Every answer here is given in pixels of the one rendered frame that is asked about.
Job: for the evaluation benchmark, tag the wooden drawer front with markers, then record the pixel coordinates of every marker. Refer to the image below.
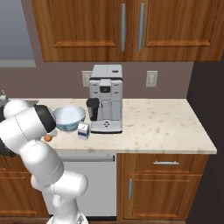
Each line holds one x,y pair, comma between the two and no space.
166,164

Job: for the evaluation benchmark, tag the white dishwasher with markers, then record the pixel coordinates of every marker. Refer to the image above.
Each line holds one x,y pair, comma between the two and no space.
93,186

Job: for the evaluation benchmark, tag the wooden upper cupboard door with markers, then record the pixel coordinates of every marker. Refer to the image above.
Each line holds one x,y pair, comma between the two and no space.
84,29
178,29

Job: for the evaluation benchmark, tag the pale blue bowl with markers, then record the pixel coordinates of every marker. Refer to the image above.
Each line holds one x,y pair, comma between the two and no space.
70,116

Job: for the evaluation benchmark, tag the wooden lower cupboard door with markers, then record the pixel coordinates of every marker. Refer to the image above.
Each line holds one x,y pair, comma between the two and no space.
159,197

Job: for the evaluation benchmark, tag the white wall socket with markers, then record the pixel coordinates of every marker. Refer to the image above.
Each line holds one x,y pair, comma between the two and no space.
151,78
86,78

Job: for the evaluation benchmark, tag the silver coffee machine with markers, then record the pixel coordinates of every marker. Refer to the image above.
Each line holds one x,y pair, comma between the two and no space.
106,100

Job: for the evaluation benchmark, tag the brown egg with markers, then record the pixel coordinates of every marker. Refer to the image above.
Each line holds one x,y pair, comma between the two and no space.
48,138

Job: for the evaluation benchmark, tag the blue and white milk carton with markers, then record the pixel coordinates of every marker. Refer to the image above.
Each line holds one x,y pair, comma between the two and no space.
83,131

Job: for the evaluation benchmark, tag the window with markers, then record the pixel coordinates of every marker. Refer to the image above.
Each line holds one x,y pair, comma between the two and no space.
14,32

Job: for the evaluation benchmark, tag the tap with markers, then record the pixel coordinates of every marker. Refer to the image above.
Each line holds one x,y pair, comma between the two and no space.
3,95

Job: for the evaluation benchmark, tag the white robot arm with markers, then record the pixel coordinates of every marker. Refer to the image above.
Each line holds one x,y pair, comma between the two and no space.
35,151

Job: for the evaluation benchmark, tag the wooden sink cupboard door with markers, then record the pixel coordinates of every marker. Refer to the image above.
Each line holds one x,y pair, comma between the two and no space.
17,189

